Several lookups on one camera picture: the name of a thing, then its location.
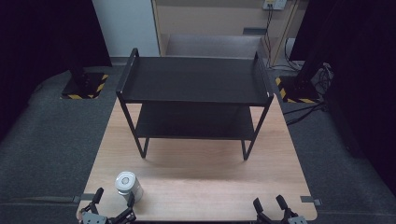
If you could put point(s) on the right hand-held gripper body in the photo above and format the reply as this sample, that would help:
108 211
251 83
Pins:
289 220

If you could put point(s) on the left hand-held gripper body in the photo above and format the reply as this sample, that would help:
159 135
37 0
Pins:
93 218

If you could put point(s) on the white cylindrical can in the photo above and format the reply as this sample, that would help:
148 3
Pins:
129 186

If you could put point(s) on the black two-tier metal shelf rack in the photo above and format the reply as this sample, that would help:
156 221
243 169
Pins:
193 79

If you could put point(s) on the black stand with striped base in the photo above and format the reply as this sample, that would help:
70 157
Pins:
84 77
300 81

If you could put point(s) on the black curtain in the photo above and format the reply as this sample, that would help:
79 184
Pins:
46 56
358 77

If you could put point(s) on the wooden cabinet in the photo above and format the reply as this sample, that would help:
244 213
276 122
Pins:
224 28

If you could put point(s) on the white power strip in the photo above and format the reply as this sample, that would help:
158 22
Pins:
274 4

